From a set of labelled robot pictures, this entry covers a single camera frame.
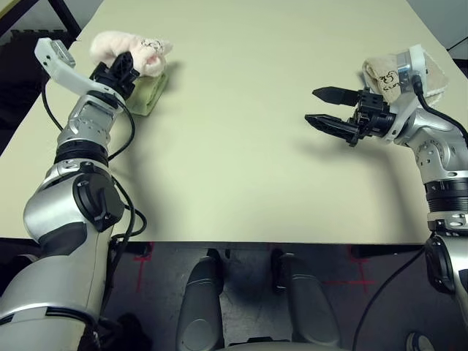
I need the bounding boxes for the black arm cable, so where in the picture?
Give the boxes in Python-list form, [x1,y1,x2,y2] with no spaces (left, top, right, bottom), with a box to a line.
[40,82,148,257]
[412,75,468,143]

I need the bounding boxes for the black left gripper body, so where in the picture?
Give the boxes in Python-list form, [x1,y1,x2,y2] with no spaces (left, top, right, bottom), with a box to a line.
[89,61,140,100]

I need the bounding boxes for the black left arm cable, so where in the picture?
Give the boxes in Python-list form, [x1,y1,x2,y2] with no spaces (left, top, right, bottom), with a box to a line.
[40,82,148,257]

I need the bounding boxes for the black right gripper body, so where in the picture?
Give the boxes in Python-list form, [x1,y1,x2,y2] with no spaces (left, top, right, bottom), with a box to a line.
[346,90,398,148]

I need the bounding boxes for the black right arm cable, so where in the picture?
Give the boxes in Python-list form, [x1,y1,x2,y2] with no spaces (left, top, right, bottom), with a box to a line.
[412,75,468,143]

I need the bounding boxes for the grey robot left leg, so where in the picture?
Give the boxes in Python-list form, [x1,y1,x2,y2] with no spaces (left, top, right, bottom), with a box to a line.
[175,255,224,351]

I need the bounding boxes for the black foam floor mats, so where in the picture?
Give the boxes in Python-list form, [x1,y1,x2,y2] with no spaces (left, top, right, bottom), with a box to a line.
[0,29,70,129]

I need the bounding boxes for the pink terry towel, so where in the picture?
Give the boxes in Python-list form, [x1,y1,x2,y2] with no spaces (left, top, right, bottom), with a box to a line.
[90,31,175,78]

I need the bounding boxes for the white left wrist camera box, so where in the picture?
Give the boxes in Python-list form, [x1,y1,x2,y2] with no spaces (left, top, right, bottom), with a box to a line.
[35,37,127,109]

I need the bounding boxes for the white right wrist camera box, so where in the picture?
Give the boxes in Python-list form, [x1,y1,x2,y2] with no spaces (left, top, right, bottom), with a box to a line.
[382,44,428,146]

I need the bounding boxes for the folded beige towel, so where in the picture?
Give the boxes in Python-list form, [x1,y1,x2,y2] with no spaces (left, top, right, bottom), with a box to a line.
[361,43,450,110]

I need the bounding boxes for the grey round floor object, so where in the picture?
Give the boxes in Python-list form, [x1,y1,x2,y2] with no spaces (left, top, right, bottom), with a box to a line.
[405,331,436,351]

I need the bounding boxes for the grey robot torso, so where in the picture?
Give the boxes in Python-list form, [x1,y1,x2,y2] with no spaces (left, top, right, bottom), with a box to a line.
[222,336,304,351]

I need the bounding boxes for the folded green towel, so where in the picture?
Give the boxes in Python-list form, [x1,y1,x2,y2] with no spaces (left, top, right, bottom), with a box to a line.
[127,71,170,117]

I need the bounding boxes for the thin black hanging cable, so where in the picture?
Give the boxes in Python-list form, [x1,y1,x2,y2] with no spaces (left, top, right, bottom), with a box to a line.
[352,248,432,351]

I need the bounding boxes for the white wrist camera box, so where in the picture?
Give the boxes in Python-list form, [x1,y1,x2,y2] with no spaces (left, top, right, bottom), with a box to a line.
[35,37,127,109]
[382,44,428,146]

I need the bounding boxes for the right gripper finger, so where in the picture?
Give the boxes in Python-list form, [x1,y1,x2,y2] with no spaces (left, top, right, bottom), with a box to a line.
[312,86,361,107]
[305,113,358,146]

